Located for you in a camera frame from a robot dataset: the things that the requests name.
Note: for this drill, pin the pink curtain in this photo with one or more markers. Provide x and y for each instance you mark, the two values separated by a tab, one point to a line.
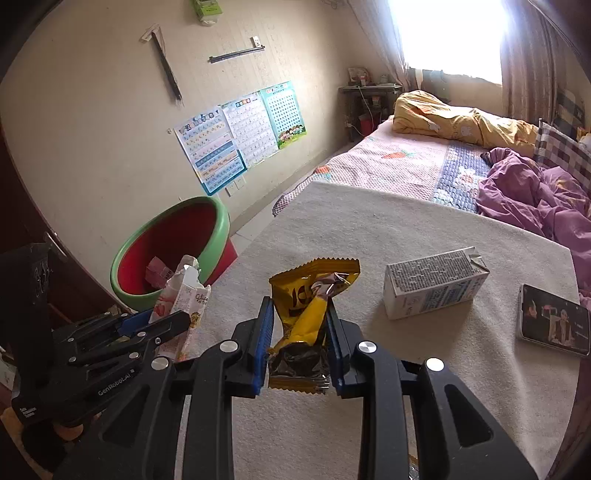
533	64
376	19

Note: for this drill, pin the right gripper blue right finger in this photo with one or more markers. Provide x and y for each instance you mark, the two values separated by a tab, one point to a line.
341	339

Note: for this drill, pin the black wall shelf rail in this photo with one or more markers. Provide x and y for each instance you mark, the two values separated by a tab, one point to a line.
256	47

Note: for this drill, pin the left pink curtain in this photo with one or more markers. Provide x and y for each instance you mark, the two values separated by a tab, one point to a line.
376	19

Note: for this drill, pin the checkered pillow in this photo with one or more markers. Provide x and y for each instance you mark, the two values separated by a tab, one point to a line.
555	149

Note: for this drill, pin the yellow black candy wrapper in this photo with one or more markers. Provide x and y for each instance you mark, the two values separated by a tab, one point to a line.
299	361

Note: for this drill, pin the small red bucket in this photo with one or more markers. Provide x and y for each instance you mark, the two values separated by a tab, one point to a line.
367	124

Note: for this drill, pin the large pink plastic bag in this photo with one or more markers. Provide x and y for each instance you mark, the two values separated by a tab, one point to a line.
157	273

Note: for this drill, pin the purple crumpled duvet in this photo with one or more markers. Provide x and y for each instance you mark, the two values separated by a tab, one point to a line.
548	202

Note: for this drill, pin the pink white clear wrapper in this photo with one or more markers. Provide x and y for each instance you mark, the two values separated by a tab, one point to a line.
183	292

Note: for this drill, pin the right pink curtain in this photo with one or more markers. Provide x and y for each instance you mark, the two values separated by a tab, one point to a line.
533	64

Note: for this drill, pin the white chart wall poster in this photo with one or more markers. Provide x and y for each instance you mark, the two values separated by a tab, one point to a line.
250	126

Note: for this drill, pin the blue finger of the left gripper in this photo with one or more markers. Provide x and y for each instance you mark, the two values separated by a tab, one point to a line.
147	338
134	323

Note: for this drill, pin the person left hand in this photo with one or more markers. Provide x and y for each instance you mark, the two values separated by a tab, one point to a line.
68	434

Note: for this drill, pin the beige fleece mat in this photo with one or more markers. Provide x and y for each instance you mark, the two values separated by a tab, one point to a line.
528	388

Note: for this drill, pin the striped blue pillow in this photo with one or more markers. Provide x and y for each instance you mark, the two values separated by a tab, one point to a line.
569	116

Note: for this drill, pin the dark wooden door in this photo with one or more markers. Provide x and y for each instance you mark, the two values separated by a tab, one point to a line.
42	286

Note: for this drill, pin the smartphone on mat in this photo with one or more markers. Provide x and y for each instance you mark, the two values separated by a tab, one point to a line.
553	322

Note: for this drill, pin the red bin with green rim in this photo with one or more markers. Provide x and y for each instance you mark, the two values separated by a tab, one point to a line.
198	227

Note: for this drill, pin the yellow rolled duvet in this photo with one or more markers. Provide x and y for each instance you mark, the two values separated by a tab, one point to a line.
421	113

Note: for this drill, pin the green wall box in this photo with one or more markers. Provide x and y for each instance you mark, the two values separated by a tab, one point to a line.
207	11

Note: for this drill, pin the green number wall poster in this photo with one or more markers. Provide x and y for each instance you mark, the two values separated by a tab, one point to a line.
285	116

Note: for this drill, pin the dark side table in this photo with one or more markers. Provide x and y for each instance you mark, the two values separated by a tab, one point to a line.
377	100

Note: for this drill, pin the white milk carton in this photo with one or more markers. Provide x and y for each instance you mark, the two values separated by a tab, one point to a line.
434	282

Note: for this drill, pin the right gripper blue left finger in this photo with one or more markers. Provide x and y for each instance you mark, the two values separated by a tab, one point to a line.
262	332

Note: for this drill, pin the blue pinyin wall poster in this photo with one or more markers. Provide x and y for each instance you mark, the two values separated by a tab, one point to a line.
211	149

